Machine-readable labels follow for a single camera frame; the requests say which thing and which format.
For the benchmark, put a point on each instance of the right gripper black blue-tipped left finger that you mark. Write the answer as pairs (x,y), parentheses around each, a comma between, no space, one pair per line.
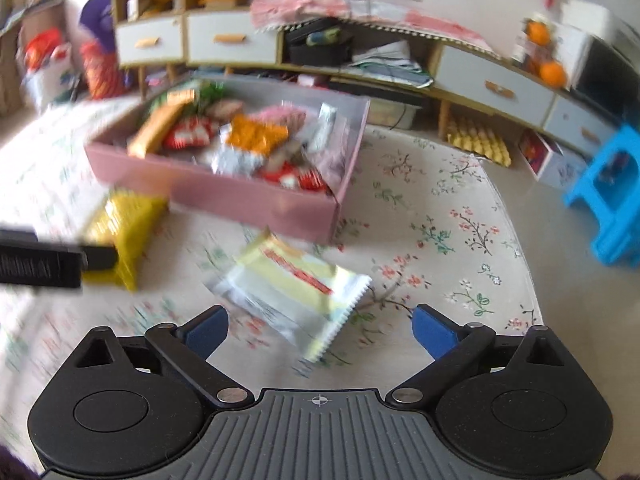
(186,349)

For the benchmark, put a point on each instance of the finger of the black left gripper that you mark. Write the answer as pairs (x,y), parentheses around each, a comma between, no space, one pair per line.
(99,257)

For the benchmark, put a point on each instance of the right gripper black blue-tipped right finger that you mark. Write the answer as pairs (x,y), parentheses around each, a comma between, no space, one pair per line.
(456,351)

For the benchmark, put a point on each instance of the yellow snack bag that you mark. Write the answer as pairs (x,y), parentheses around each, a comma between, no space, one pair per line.
(127,221)

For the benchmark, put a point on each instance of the pale yellow white snack packet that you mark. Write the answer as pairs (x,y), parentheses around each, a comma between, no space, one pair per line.
(302,297)

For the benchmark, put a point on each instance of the gold orange snack bar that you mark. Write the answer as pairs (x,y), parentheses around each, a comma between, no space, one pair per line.
(150,136)

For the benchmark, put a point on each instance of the orange silver snack packet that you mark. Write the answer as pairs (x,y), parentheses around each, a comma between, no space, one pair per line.
(245,146)

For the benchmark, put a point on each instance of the green snack bag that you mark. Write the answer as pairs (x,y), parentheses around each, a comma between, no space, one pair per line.
(206,93)

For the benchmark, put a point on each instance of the pink peach oolong snack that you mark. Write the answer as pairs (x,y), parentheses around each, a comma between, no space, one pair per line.
(285,115)

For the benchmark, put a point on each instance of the red white candy packet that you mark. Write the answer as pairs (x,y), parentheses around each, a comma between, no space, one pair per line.
(190,132)

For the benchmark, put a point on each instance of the red cartoon gift bag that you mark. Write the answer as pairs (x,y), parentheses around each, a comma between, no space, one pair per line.
(101,70)

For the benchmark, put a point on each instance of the white red shopping bag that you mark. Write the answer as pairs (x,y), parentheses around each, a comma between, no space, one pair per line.
(50,73)

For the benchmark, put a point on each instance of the yellow egg tray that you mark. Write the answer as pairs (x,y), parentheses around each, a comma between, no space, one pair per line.
(476,138)

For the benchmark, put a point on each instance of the blue plastic stool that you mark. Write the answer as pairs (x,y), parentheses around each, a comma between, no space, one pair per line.
(609,188)

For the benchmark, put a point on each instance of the purple plush toy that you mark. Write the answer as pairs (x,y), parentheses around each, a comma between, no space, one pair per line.
(96,16)

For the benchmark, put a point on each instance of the wooden white drawer cabinet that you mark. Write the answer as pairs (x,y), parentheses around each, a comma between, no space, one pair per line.
(355,57)

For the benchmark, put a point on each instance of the pizza print snack packet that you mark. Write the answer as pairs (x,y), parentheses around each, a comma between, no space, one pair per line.
(320,130)

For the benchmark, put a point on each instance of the orange fruits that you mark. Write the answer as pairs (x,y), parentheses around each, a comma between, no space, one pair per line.
(539,55)

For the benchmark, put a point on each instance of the pink cloth on cabinet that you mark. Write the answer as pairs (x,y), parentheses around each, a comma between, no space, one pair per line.
(275,14)

